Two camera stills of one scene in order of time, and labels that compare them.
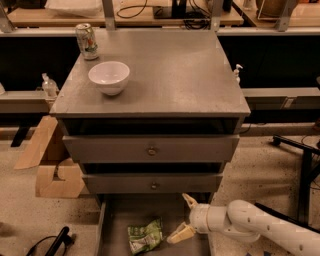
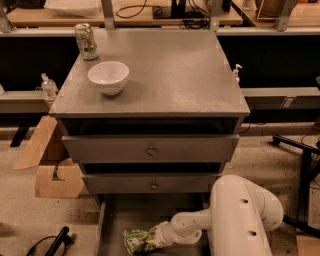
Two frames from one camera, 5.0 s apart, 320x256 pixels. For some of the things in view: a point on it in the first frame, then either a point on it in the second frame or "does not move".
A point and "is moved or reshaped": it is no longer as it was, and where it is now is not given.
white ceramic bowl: x=110 y=77 does not move
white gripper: x=199 y=218 to x=163 y=235
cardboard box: x=57 y=174 does not move
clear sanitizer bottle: x=49 y=87 does not move
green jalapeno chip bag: x=143 y=238 is moved or reshaped
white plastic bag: x=75 y=8 does not move
